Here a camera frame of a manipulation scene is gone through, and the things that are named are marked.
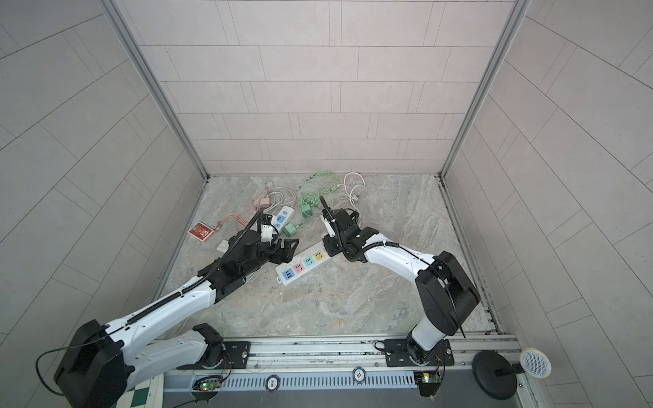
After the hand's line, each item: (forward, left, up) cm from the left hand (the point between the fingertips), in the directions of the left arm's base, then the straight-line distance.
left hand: (293, 237), depth 80 cm
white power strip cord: (+27, -19, -10) cm, 35 cm away
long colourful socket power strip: (-4, -3, -11) cm, 12 cm away
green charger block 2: (+19, -2, -11) cm, 22 cm away
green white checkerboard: (-39, +34, -13) cm, 53 cm away
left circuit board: (-37, +19, -11) cm, 43 cm away
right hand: (+3, -11, -7) cm, 13 cm away
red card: (+10, +38, -13) cm, 41 cm away
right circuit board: (-35, -38, -15) cm, 54 cm away
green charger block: (+11, +4, -12) cm, 17 cm away
